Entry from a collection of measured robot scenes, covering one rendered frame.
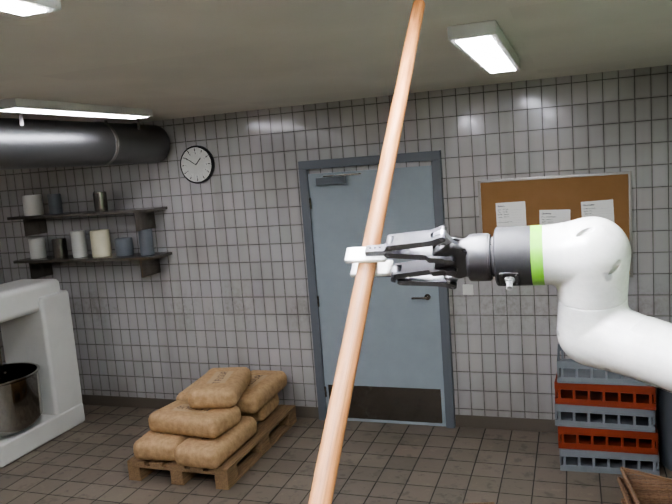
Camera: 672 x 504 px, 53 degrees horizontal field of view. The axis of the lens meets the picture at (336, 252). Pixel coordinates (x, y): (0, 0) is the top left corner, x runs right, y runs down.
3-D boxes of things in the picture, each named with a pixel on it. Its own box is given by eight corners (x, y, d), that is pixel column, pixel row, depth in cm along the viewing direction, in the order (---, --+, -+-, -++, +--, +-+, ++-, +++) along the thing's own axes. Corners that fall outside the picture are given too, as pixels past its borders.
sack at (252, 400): (256, 416, 503) (254, 397, 501) (215, 414, 516) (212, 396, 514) (290, 385, 560) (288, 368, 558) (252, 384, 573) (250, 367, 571)
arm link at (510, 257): (533, 248, 110) (530, 209, 103) (533, 306, 102) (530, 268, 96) (495, 249, 112) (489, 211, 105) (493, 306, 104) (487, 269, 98)
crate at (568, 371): (659, 386, 416) (658, 363, 414) (557, 383, 436) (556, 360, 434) (651, 366, 453) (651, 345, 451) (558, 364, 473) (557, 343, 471)
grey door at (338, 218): (454, 430, 520) (438, 150, 492) (317, 422, 558) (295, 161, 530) (456, 426, 529) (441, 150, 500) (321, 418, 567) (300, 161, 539)
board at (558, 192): (633, 277, 467) (631, 170, 457) (482, 279, 502) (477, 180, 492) (633, 276, 469) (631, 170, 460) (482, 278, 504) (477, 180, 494)
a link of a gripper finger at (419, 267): (456, 250, 108) (459, 255, 109) (392, 260, 113) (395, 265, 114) (454, 269, 106) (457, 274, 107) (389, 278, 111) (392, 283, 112)
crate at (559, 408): (655, 432, 420) (655, 410, 418) (555, 425, 442) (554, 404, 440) (650, 409, 457) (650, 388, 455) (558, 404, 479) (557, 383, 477)
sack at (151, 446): (177, 464, 463) (175, 443, 461) (131, 462, 472) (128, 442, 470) (214, 428, 522) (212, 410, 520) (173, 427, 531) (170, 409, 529)
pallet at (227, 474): (228, 490, 451) (226, 470, 449) (129, 479, 478) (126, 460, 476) (296, 421, 563) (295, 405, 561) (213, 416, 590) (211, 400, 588)
